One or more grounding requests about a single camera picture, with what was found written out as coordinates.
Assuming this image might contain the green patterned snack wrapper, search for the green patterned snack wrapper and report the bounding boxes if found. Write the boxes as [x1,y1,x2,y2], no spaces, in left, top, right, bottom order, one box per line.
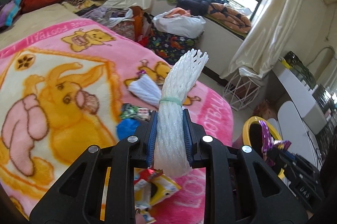
[120,104,152,121]

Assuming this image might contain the purple foil snack wrapper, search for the purple foil snack wrapper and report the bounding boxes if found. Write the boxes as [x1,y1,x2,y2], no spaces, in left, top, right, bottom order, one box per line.
[259,121,291,160]

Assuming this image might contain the white foam net sleeve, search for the white foam net sleeve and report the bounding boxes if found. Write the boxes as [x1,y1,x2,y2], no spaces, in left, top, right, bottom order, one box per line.
[154,49,209,178]

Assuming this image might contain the yellow rimmed trash bin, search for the yellow rimmed trash bin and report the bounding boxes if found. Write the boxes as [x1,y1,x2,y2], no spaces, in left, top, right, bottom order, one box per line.
[242,115,286,179]

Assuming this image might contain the blue crumpled wrapper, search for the blue crumpled wrapper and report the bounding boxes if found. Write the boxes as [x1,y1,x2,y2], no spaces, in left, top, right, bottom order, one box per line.
[116,118,140,140]

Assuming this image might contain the yellow white snack packet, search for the yellow white snack packet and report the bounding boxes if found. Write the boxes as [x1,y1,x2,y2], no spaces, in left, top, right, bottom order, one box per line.
[134,168,181,223]

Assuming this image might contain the white curved vanity desk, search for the white curved vanity desk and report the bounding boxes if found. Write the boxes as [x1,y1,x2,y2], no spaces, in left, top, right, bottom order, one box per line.
[273,62,327,169]

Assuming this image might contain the dinosaur print fabric hamper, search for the dinosaur print fabric hamper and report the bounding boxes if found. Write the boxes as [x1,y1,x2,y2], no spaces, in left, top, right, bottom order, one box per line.
[147,26,201,65]

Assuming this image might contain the white plastic bag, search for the white plastic bag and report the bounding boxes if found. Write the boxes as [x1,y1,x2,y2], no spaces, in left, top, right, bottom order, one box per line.
[152,12,206,39]

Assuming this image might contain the right cream curtain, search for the right cream curtain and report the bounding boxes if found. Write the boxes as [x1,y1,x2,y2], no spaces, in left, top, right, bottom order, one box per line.
[220,0,304,79]

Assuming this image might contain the pink cartoon bear blanket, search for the pink cartoon bear blanket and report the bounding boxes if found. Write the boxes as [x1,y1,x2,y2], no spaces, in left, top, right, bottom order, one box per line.
[1,19,233,223]

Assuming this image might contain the brown patterned fabric bag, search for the brown patterned fabric bag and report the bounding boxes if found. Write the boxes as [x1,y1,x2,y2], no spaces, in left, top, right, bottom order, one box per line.
[111,19,135,41]

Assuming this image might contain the orange navy star quilt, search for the orange navy star quilt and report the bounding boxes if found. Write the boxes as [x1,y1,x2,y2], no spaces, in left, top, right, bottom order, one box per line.
[207,3,251,34]

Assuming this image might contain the dark jacket on sill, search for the dark jacket on sill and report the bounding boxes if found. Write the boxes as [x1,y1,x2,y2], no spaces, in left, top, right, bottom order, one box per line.
[176,0,212,16]

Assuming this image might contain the orange bag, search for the orange bag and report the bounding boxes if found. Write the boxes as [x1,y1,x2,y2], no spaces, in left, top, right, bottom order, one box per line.
[131,6,148,45]

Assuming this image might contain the white wire frame stool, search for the white wire frame stool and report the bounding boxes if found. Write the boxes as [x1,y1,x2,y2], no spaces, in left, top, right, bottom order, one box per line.
[222,69,264,111]

